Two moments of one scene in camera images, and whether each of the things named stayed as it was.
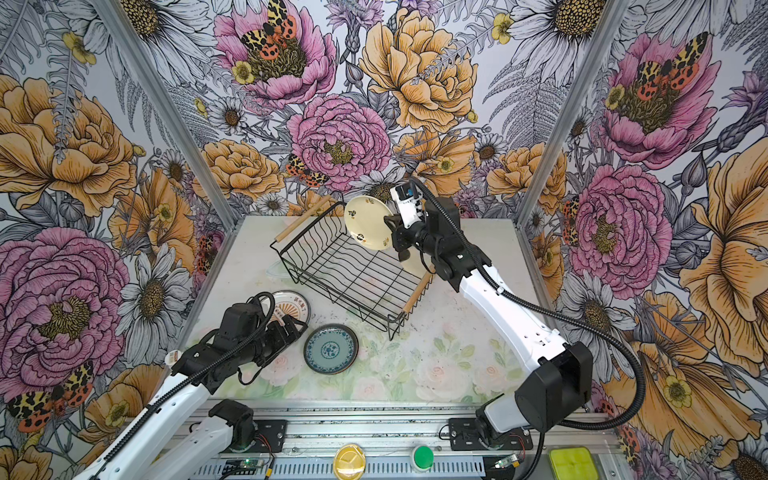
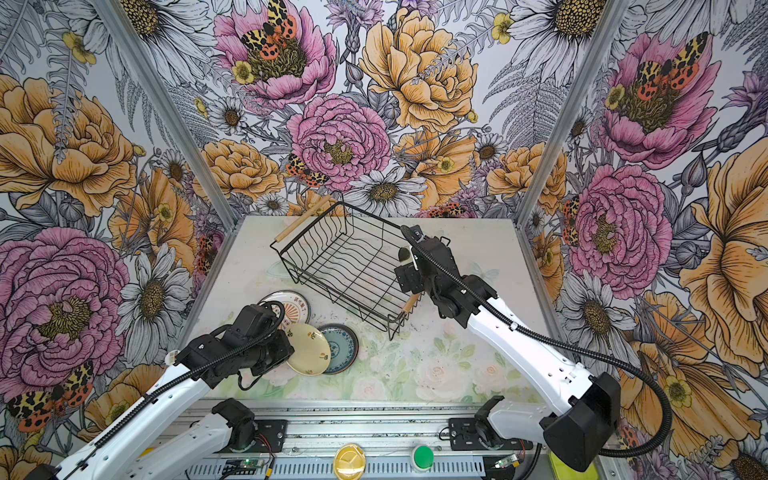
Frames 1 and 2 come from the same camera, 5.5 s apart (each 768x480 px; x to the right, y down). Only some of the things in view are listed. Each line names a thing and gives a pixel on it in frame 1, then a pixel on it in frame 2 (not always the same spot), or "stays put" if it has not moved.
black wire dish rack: [320, 253] stays put
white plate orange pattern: [289, 302] stays put
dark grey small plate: [331, 349] stays put
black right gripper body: [406, 237] → [417, 283]
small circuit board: [242, 467] stays put
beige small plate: [364, 221] → [312, 352]
